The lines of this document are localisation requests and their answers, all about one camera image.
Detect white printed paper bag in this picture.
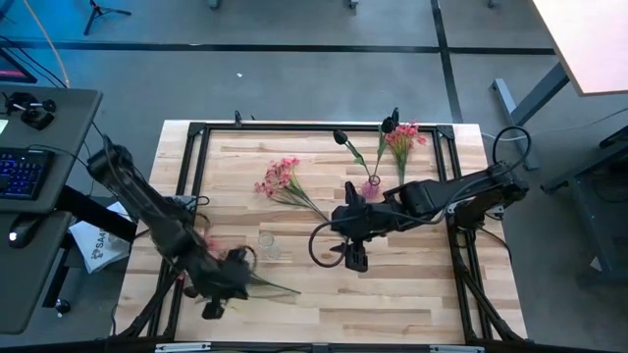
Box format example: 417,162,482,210
68,199,136,275

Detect black computer mouse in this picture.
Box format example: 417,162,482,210
7,215,40,250

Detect small pink glass vase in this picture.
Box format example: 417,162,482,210
361,175,383,201

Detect grey side desk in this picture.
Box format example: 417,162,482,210
0,85,103,335

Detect black tripod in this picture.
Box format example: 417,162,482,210
81,0,133,37

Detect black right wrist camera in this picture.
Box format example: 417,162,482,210
344,239,370,274

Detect black camera clamp gadget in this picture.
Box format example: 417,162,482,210
3,90,58,132

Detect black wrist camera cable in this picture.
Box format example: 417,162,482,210
307,218,350,270

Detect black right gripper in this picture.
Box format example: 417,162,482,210
332,180,393,242

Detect tall clear glass vase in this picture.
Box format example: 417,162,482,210
257,230,281,261

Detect grey table leg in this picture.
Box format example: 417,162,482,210
490,62,571,173

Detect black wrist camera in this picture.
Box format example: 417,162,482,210
201,299,226,321
344,239,370,274

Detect black aluminium table frame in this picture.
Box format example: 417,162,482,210
115,120,526,353

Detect dark grey desk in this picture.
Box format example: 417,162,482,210
539,125,628,283

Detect silver metal bracket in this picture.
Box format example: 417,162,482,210
155,342,212,353
430,344,485,353

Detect yellow cable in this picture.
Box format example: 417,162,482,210
22,0,72,88

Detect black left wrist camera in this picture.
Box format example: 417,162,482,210
201,299,226,321

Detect dark desk monitor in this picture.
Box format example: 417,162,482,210
0,47,39,84

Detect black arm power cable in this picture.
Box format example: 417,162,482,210
492,126,533,171

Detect black artificial tulip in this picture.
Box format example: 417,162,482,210
373,117,396,182
332,128,378,185

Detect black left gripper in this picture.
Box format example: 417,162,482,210
193,246,257,303

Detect backlit black keyboard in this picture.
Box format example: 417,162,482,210
0,146,56,201

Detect light wooden table top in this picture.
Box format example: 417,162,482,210
532,0,628,97

